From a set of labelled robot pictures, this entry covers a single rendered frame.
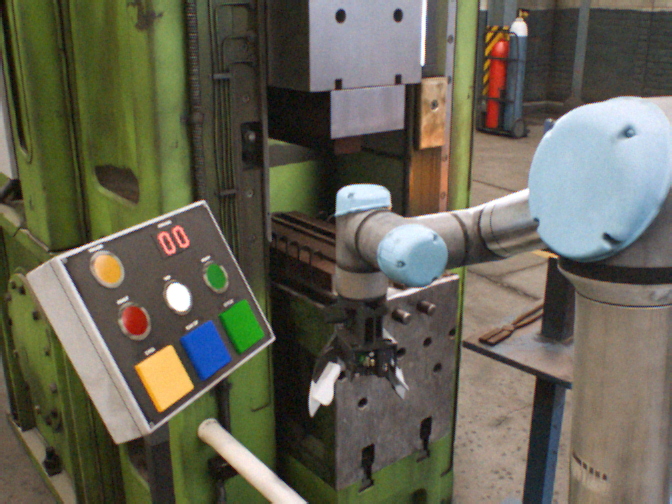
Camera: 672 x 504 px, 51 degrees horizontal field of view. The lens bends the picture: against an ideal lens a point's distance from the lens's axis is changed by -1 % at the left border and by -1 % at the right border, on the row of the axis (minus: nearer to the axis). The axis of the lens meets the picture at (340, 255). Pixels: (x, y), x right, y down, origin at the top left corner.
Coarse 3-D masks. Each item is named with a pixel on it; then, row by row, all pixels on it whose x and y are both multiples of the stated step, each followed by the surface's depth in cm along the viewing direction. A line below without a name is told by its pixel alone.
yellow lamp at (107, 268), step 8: (104, 256) 104; (96, 264) 102; (104, 264) 103; (112, 264) 104; (96, 272) 102; (104, 272) 103; (112, 272) 104; (120, 272) 105; (104, 280) 102; (112, 280) 103
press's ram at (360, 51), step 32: (288, 0) 136; (320, 0) 133; (352, 0) 137; (384, 0) 142; (416, 0) 147; (288, 32) 138; (320, 32) 135; (352, 32) 139; (384, 32) 144; (416, 32) 150; (288, 64) 141; (320, 64) 137; (352, 64) 141; (384, 64) 147; (416, 64) 152
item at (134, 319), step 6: (126, 312) 103; (132, 312) 104; (138, 312) 105; (126, 318) 103; (132, 318) 104; (138, 318) 104; (144, 318) 105; (126, 324) 102; (132, 324) 103; (138, 324) 104; (144, 324) 105; (132, 330) 103; (138, 330) 104; (144, 330) 105
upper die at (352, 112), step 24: (288, 96) 152; (312, 96) 145; (336, 96) 141; (360, 96) 145; (384, 96) 149; (288, 120) 153; (312, 120) 147; (336, 120) 143; (360, 120) 147; (384, 120) 151
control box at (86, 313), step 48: (144, 240) 111; (192, 240) 120; (48, 288) 100; (96, 288) 101; (144, 288) 108; (192, 288) 116; (240, 288) 125; (96, 336) 98; (144, 336) 104; (96, 384) 102; (192, 384) 109; (144, 432) 100
